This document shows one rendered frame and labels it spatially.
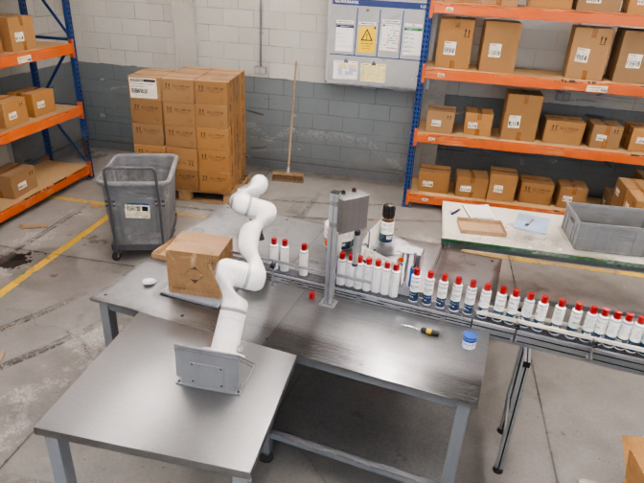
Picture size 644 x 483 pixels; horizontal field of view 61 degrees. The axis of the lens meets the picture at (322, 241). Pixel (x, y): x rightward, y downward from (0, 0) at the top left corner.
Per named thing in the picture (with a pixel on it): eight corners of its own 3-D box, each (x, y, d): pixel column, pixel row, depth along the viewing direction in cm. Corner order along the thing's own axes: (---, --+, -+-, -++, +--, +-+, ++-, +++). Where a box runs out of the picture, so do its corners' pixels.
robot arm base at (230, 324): (248, 360, 249) (257, 320, 254) (240, 355, 231) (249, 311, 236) (208, 353, 251) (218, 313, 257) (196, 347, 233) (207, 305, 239)
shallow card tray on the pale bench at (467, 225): (500, 224, 427) (501, 219, 426) (506, 238, 406) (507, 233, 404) (456, 220, 430) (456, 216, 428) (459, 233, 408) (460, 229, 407)
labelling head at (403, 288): (419, 287, 320) (425, 247, 308) (414, 297, 309) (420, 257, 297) (396, 282, 324) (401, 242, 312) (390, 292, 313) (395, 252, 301)
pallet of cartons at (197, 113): (250, 181, 709) (249, 70, 647) (235, 206, 636) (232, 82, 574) (160, 173, 718) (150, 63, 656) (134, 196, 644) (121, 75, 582)
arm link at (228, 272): (248, 314, 243) (260, 263, 250) (207, 304, 238) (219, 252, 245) (243, 317, 254) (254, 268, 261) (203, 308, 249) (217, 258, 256)
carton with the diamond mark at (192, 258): (233, 277, 325) (232, 236, 313) (220, 299, 304) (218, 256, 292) (185, 271, 329) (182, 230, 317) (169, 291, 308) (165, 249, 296)
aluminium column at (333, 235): (333, 301, 311) (341, 191, 281) (331, 305, 307) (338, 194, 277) (326, 299, 312) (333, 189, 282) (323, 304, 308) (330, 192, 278)
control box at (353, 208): (366, 227, 293) (370, 195, 285) (341, 234, 284) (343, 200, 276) (355, 220, 301) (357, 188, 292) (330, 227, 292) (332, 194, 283)
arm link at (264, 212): (226, 289, 252) (260, 297, 256) (232, 277, 243) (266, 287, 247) (243, 203, 280) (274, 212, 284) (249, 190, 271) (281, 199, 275)
